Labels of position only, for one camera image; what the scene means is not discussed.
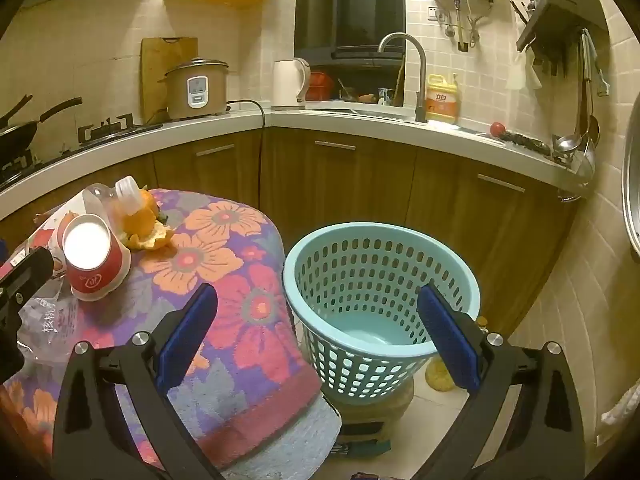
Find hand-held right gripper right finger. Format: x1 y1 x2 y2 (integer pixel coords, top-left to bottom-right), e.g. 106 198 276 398
415 282 586 480

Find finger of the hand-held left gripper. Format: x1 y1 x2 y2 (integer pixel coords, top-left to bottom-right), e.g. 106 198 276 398
0 247 55 311

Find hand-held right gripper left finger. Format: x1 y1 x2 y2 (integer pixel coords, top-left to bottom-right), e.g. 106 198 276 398
52 282 226 480

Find clear printed plastic bag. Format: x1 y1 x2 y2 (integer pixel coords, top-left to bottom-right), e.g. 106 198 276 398
15 275 83 366

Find red paper cup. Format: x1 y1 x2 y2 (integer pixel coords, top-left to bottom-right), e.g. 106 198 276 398
56 212 132 302

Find light blue plastic basket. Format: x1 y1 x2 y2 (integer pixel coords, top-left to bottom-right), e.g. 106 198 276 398
282 223 482 401

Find orange peel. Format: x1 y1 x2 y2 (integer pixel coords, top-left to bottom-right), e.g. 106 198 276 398
120 187 176 252

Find clear plastic bottle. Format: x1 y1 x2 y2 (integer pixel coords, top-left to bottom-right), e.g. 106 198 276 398
81 176 141 241

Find yellow lumpy object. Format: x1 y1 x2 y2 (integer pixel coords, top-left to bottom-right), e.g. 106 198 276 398
424 355 456 392

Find floral printed cloth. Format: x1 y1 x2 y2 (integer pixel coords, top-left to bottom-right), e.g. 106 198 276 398
0 189 343 480

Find black wok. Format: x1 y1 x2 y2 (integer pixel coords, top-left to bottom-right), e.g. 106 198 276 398
0 96 83 166

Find black gas stove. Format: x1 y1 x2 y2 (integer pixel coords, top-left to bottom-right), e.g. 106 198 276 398
0 112 163 183

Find white cloth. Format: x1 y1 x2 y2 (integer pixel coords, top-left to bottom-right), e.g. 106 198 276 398
600 382 640 428

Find wooden base cabinet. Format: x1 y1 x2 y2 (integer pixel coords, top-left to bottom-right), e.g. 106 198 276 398
0 127 576 321

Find dark bumpy object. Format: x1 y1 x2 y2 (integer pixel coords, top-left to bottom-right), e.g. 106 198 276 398
502 131 553 156

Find metal ladle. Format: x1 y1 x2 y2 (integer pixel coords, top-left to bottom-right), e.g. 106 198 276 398
552 35 600 171

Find yellow detergent bottle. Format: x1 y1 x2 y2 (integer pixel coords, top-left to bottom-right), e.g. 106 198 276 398
425 72 460 125

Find metal pot lid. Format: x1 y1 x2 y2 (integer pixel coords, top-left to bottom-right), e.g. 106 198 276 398
620 105 640 256

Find beige rice cooker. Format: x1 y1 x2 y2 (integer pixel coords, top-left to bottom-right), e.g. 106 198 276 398
159 58 232 121

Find wooden cutting board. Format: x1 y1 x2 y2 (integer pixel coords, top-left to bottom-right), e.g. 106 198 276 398
140 36 199 123

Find metal kitchen sink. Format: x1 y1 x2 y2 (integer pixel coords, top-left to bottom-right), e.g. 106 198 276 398
305 101 421 122

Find metal kitchen faucet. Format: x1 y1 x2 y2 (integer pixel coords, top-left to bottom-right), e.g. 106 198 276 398
377 32 429 124

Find white electric kettle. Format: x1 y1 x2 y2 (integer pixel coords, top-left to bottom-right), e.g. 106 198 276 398
271 57 312 112

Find white hanging plastic bag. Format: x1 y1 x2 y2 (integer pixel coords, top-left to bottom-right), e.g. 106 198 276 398
507 52 543 91

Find red pot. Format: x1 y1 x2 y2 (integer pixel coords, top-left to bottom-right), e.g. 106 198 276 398
306 71 335 102

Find water heater pipes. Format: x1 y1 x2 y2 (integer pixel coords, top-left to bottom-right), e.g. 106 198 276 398
432 0 496 53

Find dark kitchen window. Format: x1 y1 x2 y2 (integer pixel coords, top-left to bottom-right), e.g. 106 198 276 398
294 0 407 67

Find black utensil handle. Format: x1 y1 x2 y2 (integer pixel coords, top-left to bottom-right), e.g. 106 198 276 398
0 94 34 128

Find black power cable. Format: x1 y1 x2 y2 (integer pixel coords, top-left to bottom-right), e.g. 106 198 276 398
227 100 266 211

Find blue-handled hanging utensil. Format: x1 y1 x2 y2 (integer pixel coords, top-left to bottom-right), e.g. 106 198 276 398
582 30 611 97

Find black wall rack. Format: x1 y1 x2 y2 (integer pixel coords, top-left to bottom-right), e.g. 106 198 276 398
516 0 611 73

